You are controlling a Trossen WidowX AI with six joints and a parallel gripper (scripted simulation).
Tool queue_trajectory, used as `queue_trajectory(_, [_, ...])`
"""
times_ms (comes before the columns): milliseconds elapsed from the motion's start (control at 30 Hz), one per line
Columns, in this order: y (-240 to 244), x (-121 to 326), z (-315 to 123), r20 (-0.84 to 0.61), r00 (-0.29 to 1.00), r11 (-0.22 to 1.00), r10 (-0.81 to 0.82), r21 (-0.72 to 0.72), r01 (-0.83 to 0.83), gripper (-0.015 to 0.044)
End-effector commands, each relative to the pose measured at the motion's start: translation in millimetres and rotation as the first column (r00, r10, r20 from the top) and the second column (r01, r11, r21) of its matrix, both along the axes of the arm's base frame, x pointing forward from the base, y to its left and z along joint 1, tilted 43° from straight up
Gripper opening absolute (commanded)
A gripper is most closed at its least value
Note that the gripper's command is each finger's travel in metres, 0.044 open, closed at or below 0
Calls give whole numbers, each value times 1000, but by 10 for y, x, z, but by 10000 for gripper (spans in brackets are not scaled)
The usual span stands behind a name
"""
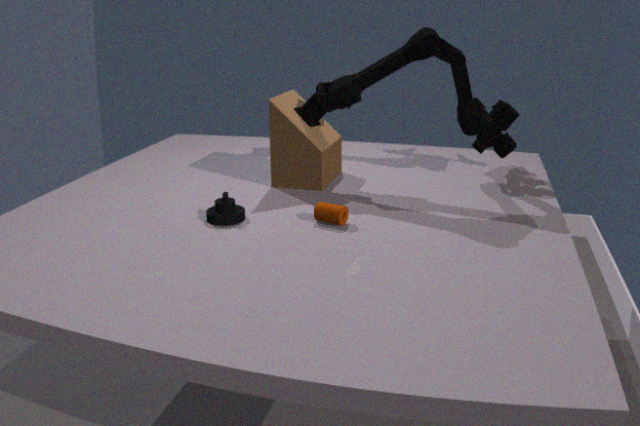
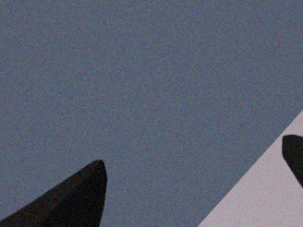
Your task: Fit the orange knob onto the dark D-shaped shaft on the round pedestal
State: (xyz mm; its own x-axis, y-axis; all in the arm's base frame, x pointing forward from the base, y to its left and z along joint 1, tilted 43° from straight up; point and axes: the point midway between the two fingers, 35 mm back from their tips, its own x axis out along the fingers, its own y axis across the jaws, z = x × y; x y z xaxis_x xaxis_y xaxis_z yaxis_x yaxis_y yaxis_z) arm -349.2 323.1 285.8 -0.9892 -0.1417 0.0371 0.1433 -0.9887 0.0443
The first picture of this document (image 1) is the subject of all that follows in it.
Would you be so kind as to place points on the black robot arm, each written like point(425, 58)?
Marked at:
point(345, 91)

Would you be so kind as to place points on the orange cylinder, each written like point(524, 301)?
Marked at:
point(331, 213)

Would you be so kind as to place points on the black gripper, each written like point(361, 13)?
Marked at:
point(505, 143)

